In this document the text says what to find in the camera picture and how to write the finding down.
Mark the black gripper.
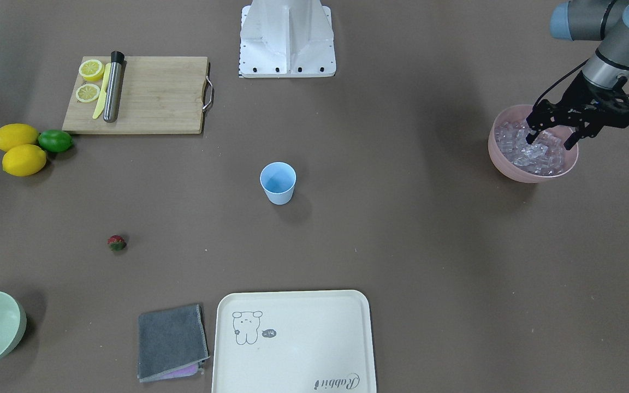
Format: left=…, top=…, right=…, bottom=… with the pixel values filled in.
left=526, top=70, right=629, bottom=150

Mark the red strawberry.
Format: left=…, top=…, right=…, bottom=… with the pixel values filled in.
left=107, top=235, right=127, bottom=252

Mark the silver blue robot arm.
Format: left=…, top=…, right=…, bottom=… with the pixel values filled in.
left=526, top=1, right=629, bottom=150

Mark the pink bowl of ice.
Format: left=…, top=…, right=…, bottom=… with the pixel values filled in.
left=488, top=104, right=578, bottom=183

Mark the light blue plastic cup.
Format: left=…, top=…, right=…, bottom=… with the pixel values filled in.
left=259, top=162, right=297, bottom=205

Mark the cream rabbit tray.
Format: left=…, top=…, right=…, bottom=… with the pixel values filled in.
left=211, top=289, right=378, bottom=392

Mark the wooden cutting board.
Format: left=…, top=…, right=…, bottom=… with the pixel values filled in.
left=62, top=56, right=214, bottom=135

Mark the grey folded cloth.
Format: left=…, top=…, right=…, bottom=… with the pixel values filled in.
left=137, top=303, right=210, bottom=383

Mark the yellow plastic knife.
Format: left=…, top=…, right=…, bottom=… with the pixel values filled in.
left=92, top=63, right=111, bottom=120

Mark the lemon half upper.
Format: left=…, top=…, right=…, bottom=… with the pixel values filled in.
left=78, top=59, right=105, bottom=82

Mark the lemon half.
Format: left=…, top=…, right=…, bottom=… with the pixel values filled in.
left=78, top=59, right=105, bottom=82
left=75, top=83, right=102, bottom=104

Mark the lemon half lower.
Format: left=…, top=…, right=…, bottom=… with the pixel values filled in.
left=75, top=83, right=102, bottom=104

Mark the green lime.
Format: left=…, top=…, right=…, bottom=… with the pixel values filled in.
left=37, top=129, right=73, bottom=153

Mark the yellow lemon lower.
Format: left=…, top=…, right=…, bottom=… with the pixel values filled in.
left=2, top=144, right=47, bottom=177

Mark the yellow lemon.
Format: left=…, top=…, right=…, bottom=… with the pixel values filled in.
left=0, top=123, right=39, bottom=152
left=2, top=144, right=47, bottom=177

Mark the yellow lemon upper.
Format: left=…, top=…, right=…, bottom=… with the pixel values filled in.
left=0, top=123, right=39, bottom=152

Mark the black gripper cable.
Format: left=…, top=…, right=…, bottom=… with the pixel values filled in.
left=533, top=59, right=589, bottom=110

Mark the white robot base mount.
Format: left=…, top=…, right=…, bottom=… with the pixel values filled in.
left=238, top=1, right=337, bottom=78

